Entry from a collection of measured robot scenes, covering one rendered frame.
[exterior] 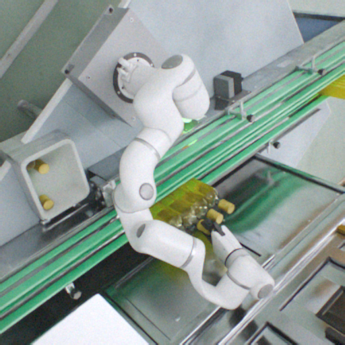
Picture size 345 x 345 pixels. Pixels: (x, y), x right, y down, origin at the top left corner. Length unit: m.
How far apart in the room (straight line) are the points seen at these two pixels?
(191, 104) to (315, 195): 0.80
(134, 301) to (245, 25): 1.17
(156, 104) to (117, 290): 0.67
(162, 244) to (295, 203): 0.79
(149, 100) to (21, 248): 0.66
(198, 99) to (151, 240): 0.38
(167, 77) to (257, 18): 0.95
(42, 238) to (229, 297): 0.62
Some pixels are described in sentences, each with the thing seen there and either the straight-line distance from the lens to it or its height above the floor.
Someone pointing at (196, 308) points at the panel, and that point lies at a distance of 1.31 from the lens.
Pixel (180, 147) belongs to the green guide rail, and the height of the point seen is 0.91.
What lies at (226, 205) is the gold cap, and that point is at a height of 1.15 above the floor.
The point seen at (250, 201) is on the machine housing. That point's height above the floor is 1.06.
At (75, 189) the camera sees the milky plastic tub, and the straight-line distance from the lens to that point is 1.43.
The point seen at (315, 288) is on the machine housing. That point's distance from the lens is 1.42.
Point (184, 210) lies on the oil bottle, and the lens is 1.39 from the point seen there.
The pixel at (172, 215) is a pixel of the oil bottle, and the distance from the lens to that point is 1.37.
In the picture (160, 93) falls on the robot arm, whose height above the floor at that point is 1.17.
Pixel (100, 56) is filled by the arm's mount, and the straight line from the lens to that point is 1.27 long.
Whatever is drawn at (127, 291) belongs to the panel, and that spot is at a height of 1.06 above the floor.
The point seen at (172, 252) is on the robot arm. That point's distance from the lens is 1.01.
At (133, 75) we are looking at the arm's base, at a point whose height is 0.92.
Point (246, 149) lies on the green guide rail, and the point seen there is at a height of 0.94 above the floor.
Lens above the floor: 1.90
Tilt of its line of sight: 41 degrees down
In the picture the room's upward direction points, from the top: 118 degrees clockwise
